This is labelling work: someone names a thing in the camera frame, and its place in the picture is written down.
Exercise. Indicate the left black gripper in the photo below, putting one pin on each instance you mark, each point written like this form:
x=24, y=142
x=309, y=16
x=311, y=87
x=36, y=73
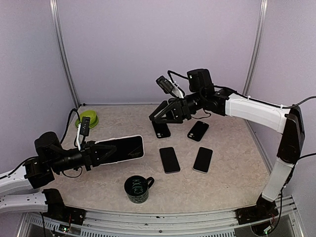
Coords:
x=90, y=156

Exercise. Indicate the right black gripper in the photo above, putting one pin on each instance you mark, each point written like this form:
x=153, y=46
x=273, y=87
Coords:
x=177, y=115

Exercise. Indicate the large black phone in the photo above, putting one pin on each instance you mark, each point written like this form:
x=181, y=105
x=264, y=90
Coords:
x=128, y=148

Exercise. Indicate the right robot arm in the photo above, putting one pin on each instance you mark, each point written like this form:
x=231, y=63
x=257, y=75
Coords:
x=237, y=176

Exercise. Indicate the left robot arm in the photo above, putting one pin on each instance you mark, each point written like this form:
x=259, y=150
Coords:
x=20, y=187

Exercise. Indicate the black phone case middle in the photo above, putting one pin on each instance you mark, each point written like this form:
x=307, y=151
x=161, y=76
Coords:
x=161, y=130

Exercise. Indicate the black phone case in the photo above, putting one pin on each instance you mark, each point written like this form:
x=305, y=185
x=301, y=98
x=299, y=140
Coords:
x=198, y=130
x=161, y=130

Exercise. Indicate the black phone case right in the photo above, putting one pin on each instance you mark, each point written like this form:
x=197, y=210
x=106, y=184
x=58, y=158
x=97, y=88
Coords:
x=198, y=130

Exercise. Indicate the purple edged black phone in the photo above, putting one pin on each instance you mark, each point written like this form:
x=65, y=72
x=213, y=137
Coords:
x=169, y=160

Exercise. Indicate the silver edged black phone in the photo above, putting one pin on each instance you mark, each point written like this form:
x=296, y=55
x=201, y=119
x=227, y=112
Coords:
x=203, y=160

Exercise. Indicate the green plastic bowl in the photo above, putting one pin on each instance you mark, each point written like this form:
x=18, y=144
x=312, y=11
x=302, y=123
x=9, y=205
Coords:
x=89, y=113

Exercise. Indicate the green plastic plate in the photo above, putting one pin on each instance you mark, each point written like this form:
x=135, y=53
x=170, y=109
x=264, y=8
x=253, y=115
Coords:
x=91, y=125

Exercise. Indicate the black mug green print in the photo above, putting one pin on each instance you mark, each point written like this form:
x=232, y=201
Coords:
x=137, y=188

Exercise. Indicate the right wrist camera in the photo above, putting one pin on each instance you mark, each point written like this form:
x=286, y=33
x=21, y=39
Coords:
x=170, y=87

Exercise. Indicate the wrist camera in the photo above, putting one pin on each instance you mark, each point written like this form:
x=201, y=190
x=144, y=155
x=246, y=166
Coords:
x=83, y=130
x=170, y=87

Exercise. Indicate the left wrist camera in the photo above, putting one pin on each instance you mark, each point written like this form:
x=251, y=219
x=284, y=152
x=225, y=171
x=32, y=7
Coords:
x=83, y=130

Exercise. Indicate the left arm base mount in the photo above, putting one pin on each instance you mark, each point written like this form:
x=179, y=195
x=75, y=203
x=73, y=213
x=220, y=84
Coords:
x=63, y=213

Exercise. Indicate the front aluminium rail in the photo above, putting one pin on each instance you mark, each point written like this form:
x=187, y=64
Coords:
x=220, y=223

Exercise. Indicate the left aluminium frame post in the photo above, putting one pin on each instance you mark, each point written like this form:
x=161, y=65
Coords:
x=62, y=51

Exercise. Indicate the aluminium frame post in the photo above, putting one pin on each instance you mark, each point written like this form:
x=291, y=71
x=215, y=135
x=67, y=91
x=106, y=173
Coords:
x=256, y=47
x=62, y=51

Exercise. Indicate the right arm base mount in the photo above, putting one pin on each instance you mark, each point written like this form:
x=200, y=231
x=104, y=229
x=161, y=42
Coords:
x=256, y=212

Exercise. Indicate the right aluminium frame post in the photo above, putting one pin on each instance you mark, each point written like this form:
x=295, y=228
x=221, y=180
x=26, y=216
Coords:
x=256, y=47

